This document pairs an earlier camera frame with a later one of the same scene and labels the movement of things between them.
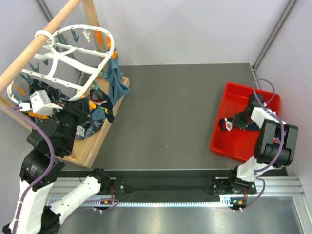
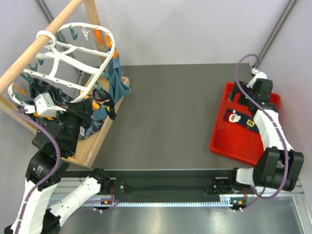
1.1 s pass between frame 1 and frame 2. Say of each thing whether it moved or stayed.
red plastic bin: stayed
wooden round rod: stayed
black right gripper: moved
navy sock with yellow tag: moved
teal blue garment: stayed
